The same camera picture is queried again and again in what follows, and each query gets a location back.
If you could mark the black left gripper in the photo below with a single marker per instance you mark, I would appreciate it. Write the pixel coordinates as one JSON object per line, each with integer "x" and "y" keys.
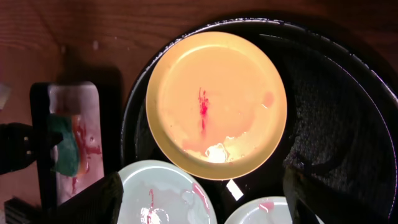
{"x": 21, "y": 144}

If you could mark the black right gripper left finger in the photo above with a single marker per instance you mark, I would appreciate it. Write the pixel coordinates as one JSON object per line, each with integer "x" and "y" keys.
{"x": 100, "y": 203}

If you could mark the yellow plate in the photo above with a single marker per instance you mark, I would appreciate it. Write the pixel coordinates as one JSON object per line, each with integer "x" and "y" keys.
{"x": 216, "y": 105}

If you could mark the rectangular black soapy water tray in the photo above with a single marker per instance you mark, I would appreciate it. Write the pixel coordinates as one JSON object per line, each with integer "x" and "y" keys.
{"x": 81, "y": 103}

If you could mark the pale green plate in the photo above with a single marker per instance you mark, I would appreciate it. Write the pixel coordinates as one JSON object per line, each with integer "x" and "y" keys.
{"x": 159, "y": 192}
{"x": 266, "y": 210}

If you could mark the green yellow sponge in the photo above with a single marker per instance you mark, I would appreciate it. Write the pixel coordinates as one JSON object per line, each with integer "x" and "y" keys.
{"x": 67, "y": 160}

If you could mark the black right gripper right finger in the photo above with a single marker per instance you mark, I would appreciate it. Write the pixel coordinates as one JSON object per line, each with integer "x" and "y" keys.
{"x": 310, "y": 201}

